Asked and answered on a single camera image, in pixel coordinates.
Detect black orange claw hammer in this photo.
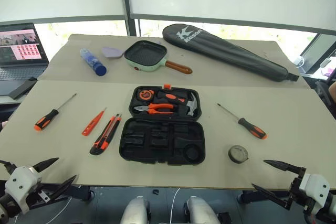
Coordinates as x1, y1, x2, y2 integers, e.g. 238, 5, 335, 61
154, 90, 201, 117

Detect black orange tape measure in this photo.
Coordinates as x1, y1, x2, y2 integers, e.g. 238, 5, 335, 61
138, 89, 156, 102

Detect black Kason racket bag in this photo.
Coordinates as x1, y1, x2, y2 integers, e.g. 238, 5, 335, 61
162, 23, 300, 83

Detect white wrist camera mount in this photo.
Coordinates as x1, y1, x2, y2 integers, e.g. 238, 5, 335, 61
299, 173, 332, 208
4, 166, 43, 215

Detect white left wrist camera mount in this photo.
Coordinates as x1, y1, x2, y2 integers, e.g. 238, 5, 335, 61
4, 166, 43, 215

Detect blue water bottle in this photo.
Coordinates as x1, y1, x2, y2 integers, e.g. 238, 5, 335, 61
79, 47, 108, 77

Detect orange test pen screwdriver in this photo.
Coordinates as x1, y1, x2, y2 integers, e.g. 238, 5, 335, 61
81, 107, 108, 137

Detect flat black box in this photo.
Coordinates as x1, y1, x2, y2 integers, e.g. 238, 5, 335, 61
7, 77, 38, 100

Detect black orange utility knife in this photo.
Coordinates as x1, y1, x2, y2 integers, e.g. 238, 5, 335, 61
89, 113, 123, 156

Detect black electrical tape roll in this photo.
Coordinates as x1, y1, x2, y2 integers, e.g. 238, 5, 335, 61
227, 144, 249, 164

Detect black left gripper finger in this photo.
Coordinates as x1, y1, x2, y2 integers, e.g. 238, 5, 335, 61
48, 174, 78, 202
32, 157, 60, 174

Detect black tool case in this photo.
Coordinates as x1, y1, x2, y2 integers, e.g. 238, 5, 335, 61
118, 84, 206, 166

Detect black table leg foot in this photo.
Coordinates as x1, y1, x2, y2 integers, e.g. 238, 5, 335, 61
59, 184, 95, 203
237, 189, 290, 204

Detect orange handled pliers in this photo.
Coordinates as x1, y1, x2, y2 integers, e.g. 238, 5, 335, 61
133, 103, 175, 115

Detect tilted dark monitor screen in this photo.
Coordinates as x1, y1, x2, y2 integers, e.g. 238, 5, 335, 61
299, 34, 336, 74

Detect open black laptop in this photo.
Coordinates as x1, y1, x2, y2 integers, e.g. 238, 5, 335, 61
0, 23, 50, 97

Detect black orange screwdriver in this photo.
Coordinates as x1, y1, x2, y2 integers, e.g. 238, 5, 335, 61
33, 93, 78, 132
216, 103, 268, 140

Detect grey window frame post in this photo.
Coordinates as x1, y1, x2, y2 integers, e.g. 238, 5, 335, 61
119, 0, 140, 37

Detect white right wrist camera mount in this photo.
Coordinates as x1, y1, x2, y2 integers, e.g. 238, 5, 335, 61
299, 173, 332, 208

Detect thin white cable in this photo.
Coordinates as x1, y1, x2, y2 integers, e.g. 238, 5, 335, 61
170, 188, 182, 224

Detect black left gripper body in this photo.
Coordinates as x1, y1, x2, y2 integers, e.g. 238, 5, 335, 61
25, 166, 57, 211

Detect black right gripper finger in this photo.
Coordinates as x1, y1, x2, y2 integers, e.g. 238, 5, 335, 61
262, 159, 303, 175
251, 183, 292, 211

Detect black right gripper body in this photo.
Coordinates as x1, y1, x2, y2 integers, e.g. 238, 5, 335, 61
288, 166, 308, 211

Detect green electric frying pan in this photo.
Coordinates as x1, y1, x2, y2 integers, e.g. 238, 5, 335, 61
123, 40, 193, 75

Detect black office chair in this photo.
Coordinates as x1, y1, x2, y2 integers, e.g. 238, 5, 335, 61
313, 79, 336, 120

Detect silver rounded robot knee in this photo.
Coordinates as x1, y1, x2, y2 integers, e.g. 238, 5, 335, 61
120, 196, 151, 224
183, 196, 222, 224

